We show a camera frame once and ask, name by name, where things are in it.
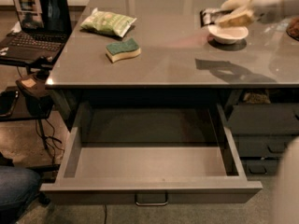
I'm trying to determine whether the grey lower drawer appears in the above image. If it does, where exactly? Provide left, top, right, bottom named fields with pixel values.
left=242, top=160, right=278, bottom=175

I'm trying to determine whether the black floor cable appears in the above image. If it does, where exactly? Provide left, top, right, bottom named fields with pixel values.
left=35, top=119, right=65, bottom=165

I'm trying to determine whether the black rxbar chocolate wrapper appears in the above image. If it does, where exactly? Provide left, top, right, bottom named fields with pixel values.
left=200, top=8, right=231, bottom=27

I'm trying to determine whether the black power adapter box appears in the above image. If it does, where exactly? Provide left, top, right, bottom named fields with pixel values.
left=16, top=72, right=53, bottom=117

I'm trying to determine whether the white paper bowl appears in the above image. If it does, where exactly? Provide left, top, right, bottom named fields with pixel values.
left=207, top=25, right=249, bottom=45

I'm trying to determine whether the black laptop stand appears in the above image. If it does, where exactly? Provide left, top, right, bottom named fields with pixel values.
left=0, top=65, right=61, bottom=172

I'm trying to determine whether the black open laptop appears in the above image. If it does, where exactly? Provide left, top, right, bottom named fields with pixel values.
left=0, top=0, right=72, bottom=65

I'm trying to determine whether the green chip bag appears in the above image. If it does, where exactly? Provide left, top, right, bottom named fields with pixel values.
left=80, top=8, right=136, bottom=37

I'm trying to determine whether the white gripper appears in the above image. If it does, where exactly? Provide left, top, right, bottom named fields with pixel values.
left=215, top=0, right=299, bottom=28

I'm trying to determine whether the green yellow sponge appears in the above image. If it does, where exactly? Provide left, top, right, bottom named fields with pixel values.
left=106, top=38, right=141, bottom=63

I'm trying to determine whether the metal drawer handle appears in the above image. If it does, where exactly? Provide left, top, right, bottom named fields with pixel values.
left=135, top=193, right=168, bottom=207

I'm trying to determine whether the blue jeans knee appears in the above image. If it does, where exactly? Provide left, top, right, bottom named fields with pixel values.
left=0, top=166, right=41, bottom=224

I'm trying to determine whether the grey middle drawer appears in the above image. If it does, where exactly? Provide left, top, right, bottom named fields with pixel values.
left=228, top=103, right=299, bottom=158

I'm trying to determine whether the black smartphone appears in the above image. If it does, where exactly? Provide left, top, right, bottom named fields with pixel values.
left=0, top=91, right=19, bottom=118

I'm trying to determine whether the open grey top drawer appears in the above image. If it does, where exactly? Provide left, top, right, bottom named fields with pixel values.
left=42, top=103, right=263, bottom=204

